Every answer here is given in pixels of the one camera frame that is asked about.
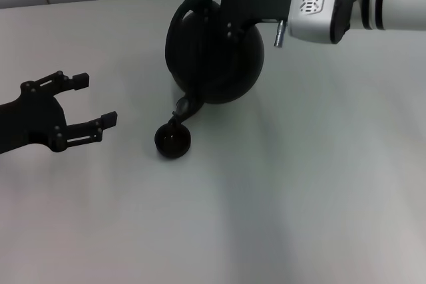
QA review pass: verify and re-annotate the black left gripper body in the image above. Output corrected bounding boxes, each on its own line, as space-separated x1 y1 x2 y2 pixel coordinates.
0 80 67 155

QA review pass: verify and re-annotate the black round teapot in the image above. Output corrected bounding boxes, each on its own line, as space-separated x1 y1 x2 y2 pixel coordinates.
164 0 266 128

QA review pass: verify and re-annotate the small black teacup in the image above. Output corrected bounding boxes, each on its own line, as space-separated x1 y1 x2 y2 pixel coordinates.
154 123 192 160

